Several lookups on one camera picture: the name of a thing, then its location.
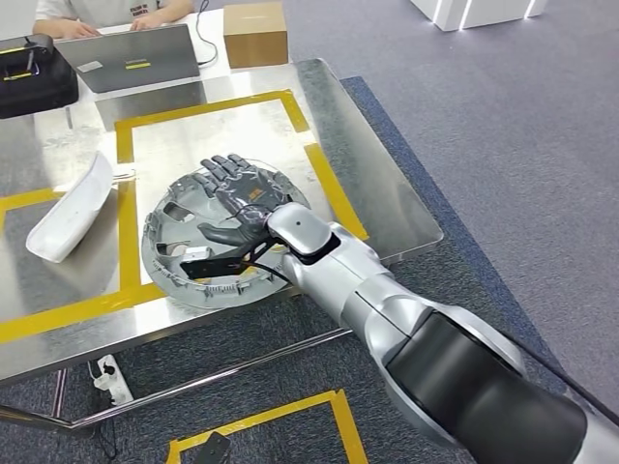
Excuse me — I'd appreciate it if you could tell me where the brown cardboard box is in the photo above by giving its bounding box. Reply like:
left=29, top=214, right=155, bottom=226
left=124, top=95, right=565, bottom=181
left=223, top=1, right=290, bottom=70

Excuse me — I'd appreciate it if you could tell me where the white power strip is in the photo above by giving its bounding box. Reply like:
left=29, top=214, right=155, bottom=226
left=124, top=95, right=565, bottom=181
left=88, top=355, right=135, bottom=407

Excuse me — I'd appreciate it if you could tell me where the grey laptop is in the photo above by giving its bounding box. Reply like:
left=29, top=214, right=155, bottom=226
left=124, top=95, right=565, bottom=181
left=54, top=24, right=201, bottom=95

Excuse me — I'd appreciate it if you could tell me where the black carry bag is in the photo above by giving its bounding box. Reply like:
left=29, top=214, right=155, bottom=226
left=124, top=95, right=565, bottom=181
left=0, top=47, right=79, bottom=121

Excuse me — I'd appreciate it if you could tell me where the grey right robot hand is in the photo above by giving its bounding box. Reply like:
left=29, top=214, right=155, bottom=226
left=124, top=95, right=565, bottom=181
left=192, top=153, right=286, bottom=247

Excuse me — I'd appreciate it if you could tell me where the grey plastic wheel cover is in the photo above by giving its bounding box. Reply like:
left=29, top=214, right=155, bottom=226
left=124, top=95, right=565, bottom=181
left=141, top=159, right=313, bottom=310

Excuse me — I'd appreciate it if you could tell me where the black device with yellow strips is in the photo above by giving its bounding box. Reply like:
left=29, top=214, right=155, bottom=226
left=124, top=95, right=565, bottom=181
left=0, top=33, right=54, bottom=81

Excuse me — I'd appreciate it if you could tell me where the white plinth with light strips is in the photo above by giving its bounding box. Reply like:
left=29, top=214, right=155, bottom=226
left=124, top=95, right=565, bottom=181
left=409, top=0, right=550, bottom=32

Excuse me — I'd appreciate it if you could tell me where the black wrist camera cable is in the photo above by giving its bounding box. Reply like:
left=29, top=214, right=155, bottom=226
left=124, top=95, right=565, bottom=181
left=244, top=243, right=291, bottom=286

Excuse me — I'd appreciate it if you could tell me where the black robot foot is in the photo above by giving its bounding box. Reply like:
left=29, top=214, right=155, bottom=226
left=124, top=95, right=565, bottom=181
left=194, top=431, right=233, bottom=464

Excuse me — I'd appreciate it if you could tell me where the stainless steel workbench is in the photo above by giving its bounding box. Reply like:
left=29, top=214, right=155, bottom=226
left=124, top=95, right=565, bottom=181
left=0, top=58, right=445, bottom=418

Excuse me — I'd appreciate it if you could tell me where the white plastic shell part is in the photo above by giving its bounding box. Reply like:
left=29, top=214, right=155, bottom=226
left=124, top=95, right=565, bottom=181
left=25, top=150, right=115, bottom=265

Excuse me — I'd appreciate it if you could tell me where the black laptop cable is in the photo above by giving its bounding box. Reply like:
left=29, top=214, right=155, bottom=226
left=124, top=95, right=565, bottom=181
left=194, top=0, right=220, bottom=69

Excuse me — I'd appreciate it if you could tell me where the person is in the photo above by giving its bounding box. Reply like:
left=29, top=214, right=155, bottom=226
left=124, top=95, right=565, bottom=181
left=32, top=0, right=196, bottom=40

